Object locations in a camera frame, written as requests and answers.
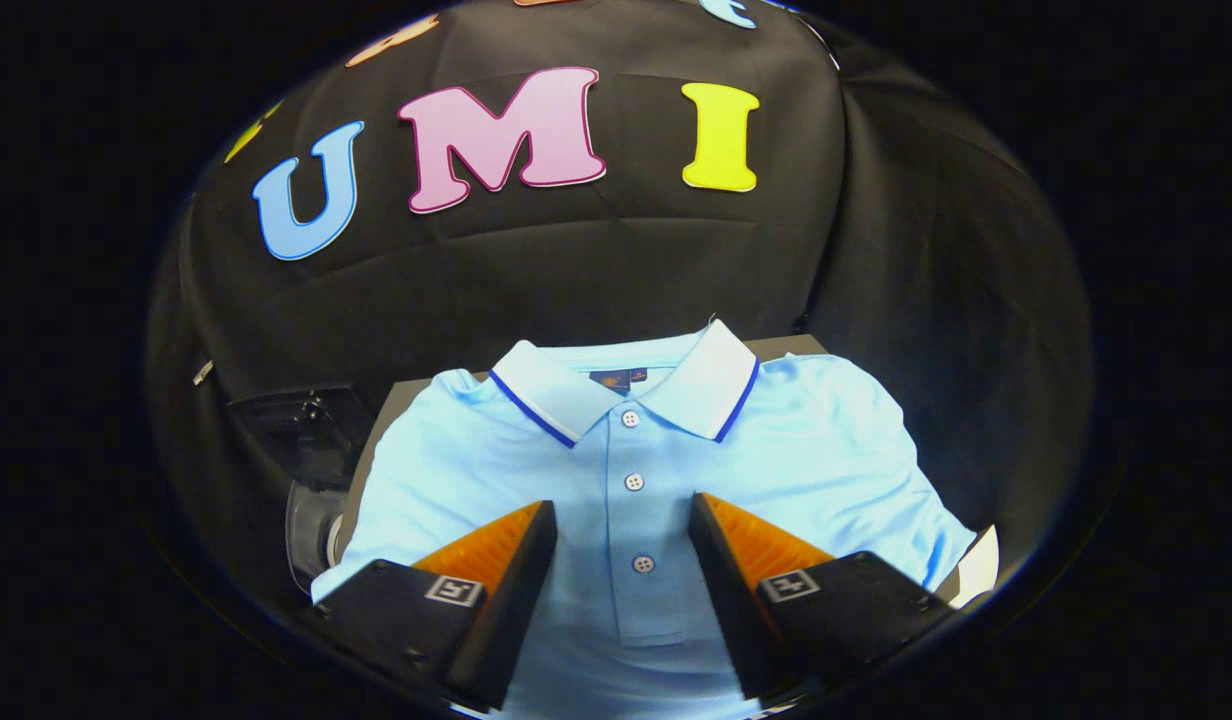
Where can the white cloth clip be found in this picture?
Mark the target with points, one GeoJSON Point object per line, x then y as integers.
{"type": "Point", "coordinates": [203, 372]}

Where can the light blue polo shirt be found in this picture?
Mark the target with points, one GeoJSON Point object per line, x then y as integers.
{"type": "Point", "coordinates": [826, 450]}

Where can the grey washing machine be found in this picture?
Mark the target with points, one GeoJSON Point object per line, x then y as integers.
{"type": "Point", "coordinates": [306, 530]}

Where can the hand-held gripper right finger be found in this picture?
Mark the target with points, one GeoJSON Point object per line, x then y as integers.
{"type": "Point", "coordinates": [731, 590]}

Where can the beige cabinet with dark top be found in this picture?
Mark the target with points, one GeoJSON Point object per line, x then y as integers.
{"type": "Point", "coordinates": [388, 410]}

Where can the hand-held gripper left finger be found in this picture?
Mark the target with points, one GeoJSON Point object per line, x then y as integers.
{"type": "Point", "coordinates": [506, 600]}

